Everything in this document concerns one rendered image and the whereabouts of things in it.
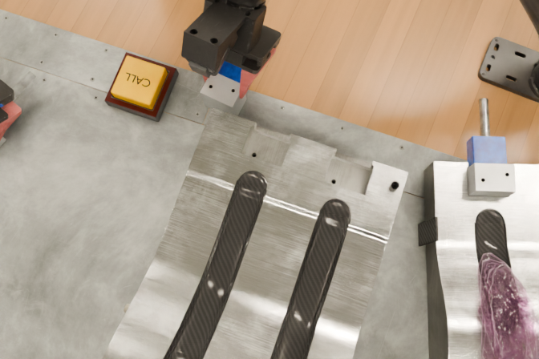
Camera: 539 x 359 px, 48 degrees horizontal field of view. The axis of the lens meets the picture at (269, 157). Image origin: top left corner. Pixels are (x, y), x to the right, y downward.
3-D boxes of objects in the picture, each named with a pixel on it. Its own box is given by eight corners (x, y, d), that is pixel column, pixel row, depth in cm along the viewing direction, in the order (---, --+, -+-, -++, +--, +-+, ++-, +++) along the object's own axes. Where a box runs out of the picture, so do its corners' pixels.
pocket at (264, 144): (254, 129, 80) (253, 121, 76) (293, 142, 79) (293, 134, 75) (243, 161, 79) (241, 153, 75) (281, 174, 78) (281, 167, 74)
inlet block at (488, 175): (458, 105, 83) (470, 91, 77) (495, 106, 82) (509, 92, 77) (463, 199, 79) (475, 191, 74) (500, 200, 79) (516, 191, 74)
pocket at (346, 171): (332, 155, 78) (334, 147, 75) (371, 168, 78) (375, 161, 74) (322, 187, 77) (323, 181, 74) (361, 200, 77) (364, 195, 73)
